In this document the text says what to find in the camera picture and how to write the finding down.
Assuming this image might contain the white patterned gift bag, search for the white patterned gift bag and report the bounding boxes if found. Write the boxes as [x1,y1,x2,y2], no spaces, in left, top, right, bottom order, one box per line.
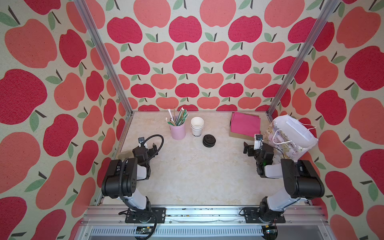
[263,115,318,161]

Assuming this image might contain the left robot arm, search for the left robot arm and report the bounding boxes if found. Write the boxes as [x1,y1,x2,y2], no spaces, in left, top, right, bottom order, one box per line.
[101,144,158,223]

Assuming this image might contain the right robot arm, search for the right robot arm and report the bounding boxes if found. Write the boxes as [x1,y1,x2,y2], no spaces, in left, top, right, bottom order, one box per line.
[243,141,325,223]

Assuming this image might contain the pink straw holder cup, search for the pink straw holder cup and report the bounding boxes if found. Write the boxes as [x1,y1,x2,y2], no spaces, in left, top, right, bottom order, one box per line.
[170,123,186,141]

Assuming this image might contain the stack of black lids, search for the stack of black lids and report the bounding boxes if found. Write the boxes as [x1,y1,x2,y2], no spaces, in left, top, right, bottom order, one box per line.
[203,135,216,148]

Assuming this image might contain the stack of white paper cups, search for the stack of white paper cups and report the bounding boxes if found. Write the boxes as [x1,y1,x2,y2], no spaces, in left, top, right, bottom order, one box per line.
[191,117,205,137]

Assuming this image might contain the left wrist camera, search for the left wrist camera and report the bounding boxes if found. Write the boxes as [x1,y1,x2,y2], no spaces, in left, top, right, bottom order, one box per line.
[138,137,145,147]

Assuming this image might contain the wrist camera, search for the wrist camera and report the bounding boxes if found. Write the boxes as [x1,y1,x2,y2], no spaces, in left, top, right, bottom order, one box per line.
[138,137,145,147]
[254,134,264,150]

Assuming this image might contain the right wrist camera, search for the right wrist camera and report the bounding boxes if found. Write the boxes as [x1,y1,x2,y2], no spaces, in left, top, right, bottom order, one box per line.
[254,134,264,150]

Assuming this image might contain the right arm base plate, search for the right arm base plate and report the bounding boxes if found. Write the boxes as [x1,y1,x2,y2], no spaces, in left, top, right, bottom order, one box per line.
[239,208,286,224]

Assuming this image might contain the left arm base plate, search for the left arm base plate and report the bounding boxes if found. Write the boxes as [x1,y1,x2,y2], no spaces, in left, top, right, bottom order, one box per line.
[125,208,167,224]

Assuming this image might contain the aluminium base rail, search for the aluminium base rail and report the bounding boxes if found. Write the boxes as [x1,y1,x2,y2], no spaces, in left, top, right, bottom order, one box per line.
[73,205,336,240]

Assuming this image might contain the right frame post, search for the right frame post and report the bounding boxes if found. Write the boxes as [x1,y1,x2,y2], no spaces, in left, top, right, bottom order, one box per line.
[267,0,339,122]

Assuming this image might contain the frame post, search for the frame post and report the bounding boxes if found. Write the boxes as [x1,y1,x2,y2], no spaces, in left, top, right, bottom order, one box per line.
[267,0,339,122]
[74,1,133,117]

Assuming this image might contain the left frame post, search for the left frame post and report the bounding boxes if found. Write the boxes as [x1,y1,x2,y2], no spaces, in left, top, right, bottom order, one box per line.
[74,1,133,117]

